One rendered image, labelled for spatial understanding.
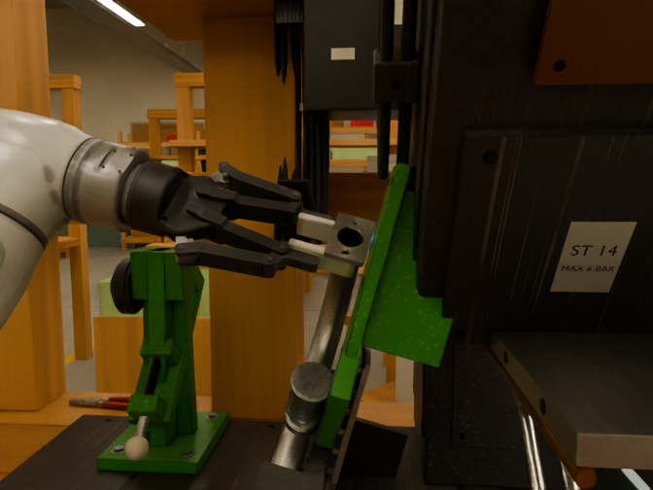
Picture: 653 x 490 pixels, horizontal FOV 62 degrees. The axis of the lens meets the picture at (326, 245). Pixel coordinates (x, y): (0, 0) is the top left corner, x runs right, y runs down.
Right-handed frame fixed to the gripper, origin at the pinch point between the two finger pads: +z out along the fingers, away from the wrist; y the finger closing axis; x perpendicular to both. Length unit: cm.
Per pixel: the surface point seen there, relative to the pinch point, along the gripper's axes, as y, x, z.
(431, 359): -10.8, -2.5, 11.8
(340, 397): -16.5, -2.6, 4.9
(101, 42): 794, 604, -570
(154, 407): -14.0, 21.7, -15.3
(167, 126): 706, 691, -408
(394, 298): -7.9, -5.5, 7.3
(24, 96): 25, 16, -54
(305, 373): -14.2, 0.0, 1.6
